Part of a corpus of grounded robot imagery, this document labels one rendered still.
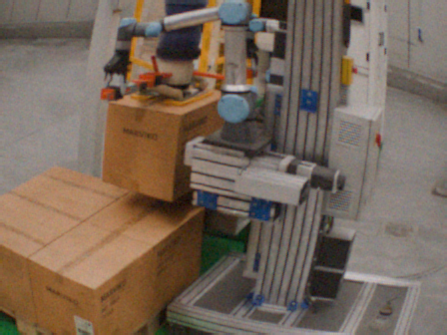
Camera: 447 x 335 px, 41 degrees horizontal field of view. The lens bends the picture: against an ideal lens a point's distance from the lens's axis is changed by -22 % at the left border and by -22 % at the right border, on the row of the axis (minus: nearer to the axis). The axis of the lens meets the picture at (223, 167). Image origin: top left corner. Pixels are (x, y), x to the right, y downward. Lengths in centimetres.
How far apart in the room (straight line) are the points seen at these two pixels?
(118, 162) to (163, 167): 25
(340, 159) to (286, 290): 71
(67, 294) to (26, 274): 26
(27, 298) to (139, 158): 102
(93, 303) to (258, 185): 86
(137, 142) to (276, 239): 76
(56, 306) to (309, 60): 159
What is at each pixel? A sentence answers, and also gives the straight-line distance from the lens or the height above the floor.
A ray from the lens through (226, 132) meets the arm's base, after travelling 298.
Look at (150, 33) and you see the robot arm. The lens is 288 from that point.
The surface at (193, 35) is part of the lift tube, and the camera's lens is 340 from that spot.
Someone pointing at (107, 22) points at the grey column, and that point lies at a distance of 466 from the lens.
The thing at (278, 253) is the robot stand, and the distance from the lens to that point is 327.
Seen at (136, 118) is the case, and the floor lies 102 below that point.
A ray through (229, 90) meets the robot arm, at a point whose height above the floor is 127.
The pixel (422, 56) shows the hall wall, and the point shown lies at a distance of 1214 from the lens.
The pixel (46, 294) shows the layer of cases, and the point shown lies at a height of 38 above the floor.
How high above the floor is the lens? 185
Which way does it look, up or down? 18 degrees down
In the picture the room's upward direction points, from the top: 6 degrees clockwise
